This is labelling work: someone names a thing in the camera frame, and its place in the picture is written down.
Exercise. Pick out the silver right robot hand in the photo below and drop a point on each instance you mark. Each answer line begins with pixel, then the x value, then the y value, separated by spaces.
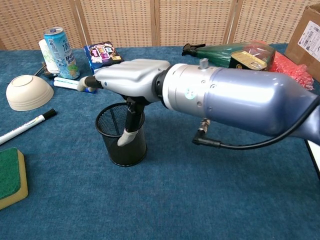
pixel 130 76

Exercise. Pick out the black round cup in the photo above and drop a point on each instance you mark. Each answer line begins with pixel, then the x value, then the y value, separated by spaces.
pixel 135 152

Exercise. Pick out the white marker with black cap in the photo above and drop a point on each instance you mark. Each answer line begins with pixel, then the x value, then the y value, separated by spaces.
pixel 25 126

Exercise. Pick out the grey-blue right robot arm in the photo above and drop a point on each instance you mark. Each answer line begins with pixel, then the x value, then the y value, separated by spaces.
pixel 237 97

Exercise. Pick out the white blue tube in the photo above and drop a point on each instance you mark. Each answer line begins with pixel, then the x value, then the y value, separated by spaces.
pixel 67 85

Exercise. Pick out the white marker with red cap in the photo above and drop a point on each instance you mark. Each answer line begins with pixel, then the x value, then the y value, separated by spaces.
pixel 66 80

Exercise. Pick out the dark blue snack package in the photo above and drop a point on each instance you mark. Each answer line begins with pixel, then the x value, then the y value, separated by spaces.
pixel 105 53

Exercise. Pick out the wicker folding screen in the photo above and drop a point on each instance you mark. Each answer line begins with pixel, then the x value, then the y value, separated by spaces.
pixel 120 22

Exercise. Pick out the light blue drink can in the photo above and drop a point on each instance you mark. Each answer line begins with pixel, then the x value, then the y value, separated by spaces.
pixel 63 55

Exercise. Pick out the white paper cup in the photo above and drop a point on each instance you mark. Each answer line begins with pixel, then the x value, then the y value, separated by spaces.
pixel 48 58

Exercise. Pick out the green spray bottle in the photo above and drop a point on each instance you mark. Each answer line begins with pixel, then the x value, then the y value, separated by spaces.
pixel 215 53

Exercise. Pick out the metal spoon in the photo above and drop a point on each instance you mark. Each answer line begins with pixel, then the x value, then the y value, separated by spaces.
pixel 38 72

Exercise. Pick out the beige upturned bowl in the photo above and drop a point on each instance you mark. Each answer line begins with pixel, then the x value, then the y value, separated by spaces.
pixel 27 93

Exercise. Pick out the black tin with gold lid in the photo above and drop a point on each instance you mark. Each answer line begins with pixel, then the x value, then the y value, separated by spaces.
pixel 246 61

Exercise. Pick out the blue felt table cover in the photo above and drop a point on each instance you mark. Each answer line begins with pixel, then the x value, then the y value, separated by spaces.
pixel 175 195

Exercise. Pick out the green and yellow sponge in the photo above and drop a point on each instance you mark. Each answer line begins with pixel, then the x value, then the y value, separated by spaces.
pixel 10 172

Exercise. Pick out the red bubble wrap roll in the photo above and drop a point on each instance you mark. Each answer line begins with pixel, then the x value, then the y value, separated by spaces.
pixel 292 72

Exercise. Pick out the brown cardboard box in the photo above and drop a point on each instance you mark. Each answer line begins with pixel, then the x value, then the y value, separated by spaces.
pixel 306 42

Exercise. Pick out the white board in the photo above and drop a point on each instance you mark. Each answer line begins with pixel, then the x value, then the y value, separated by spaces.
pixel 315 157

